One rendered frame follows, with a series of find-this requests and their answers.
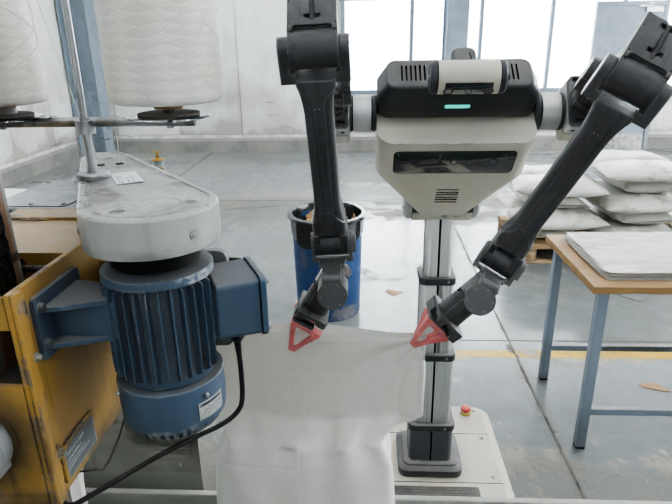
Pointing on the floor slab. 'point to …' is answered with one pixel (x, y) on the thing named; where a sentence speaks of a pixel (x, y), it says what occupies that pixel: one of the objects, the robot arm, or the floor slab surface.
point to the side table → (602, 288)
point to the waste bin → (306, 272)
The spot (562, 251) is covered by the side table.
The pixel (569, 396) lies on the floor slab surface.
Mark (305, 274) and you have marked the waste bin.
